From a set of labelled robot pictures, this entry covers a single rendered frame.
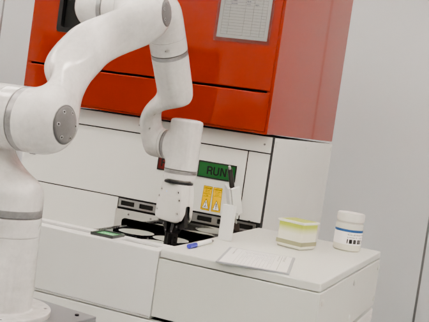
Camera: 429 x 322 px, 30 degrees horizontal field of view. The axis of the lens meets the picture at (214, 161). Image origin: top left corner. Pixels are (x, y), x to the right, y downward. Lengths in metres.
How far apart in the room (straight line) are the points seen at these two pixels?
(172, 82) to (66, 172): 0.70
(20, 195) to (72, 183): 1.04
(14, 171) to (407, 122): 2.42
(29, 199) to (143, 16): 0.45
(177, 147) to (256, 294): 0.56
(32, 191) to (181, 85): 0.59
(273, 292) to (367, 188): 2.13
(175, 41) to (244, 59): 0.38
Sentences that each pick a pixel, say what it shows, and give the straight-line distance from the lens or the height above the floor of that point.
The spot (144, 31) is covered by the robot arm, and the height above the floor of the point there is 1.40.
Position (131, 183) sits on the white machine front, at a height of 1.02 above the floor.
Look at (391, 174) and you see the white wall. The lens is 3.66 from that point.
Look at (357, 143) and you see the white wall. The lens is 3.69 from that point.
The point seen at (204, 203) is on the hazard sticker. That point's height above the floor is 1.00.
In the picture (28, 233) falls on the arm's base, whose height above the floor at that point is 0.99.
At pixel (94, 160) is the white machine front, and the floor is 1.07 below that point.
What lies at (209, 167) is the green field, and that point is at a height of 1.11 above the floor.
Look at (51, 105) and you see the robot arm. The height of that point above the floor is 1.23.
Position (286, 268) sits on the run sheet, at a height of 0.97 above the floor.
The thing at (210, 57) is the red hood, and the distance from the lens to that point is 2.26.
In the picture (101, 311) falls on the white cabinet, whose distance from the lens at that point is 1.75.
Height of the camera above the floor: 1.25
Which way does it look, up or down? 3 degrees down
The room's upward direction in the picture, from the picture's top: 8 degrees clockwise
